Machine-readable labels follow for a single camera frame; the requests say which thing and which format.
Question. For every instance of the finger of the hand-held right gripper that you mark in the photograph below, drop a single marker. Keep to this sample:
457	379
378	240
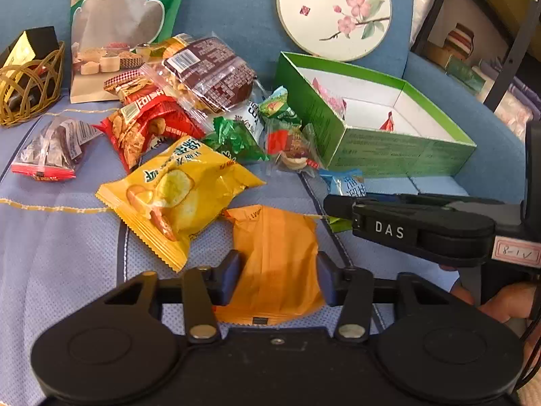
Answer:
338	209

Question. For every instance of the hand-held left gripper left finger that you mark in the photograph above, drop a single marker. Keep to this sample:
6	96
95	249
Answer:
230	279

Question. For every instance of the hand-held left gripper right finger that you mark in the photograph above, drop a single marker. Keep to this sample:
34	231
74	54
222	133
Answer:
326	280

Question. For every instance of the blue snack packet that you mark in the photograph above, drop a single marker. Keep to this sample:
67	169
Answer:
342	182

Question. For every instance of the green cardboard box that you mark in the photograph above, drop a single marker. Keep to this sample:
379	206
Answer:
380	152

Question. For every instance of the person's right hand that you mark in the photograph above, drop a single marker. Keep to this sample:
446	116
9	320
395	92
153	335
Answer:
507	302

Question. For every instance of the clear red candy packet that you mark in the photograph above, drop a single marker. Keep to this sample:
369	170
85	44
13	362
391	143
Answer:
287	143

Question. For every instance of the yellow potato chip packet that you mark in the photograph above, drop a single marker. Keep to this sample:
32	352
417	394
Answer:
181	194

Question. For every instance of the small red candy packet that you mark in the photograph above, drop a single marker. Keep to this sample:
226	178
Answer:
386	123

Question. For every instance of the pink snack packet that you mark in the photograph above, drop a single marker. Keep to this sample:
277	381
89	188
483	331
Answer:
334	101

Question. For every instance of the small green snack packet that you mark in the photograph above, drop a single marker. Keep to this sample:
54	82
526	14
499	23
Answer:
279	108

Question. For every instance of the green foil candy wrapper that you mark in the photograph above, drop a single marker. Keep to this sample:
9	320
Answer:
232	139

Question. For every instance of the white green snack packet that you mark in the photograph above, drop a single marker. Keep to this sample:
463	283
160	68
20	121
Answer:
253	114

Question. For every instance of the stack of pastel packets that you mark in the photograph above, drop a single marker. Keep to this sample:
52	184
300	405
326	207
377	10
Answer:
515	105

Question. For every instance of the red chips snack packet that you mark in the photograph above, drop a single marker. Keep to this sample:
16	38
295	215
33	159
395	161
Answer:
131	135

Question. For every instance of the lavender seat mat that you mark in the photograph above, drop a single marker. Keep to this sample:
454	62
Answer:
55	237

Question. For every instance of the striped jar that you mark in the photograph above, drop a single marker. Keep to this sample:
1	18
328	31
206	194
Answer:
458	42

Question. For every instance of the round floral fan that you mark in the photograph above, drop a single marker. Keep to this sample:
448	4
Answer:
312	21

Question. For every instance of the dark brown snack packet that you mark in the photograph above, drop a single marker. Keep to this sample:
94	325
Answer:
211	67

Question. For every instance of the black metal shelf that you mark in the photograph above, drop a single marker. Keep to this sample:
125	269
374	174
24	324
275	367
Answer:
524	38

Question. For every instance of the clear nut packet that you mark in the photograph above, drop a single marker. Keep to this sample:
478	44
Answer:
167	78

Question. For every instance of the clear date packet red edge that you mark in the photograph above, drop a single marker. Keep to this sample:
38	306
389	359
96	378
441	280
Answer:
50	148

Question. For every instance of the blue sofa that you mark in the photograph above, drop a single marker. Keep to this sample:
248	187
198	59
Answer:
236	4

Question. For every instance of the yellow orange snack packet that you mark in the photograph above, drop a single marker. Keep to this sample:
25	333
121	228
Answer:
179	42

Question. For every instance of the gold wicker basket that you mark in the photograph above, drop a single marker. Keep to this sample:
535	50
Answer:
25	110

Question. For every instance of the black gold box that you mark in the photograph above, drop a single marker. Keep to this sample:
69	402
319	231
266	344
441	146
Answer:
40	38

